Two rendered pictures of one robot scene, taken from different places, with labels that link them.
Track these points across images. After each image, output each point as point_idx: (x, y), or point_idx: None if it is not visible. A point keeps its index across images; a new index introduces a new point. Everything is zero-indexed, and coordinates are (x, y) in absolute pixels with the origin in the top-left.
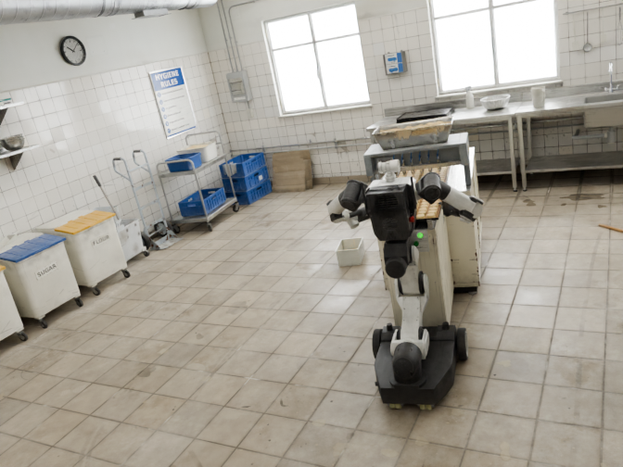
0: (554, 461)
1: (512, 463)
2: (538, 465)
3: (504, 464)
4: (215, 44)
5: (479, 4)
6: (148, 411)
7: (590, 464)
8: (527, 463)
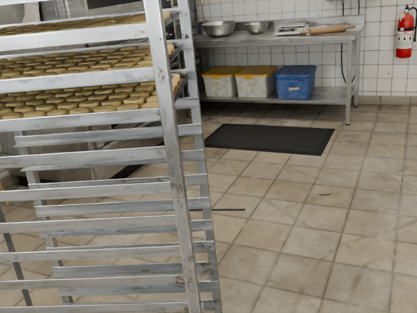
0: (363, 310)
1: (406, 310)
2: (379, 307)
3: (413, 309)
4: None
5: None
6: None
7: (330, 305)
8: (390, 309)
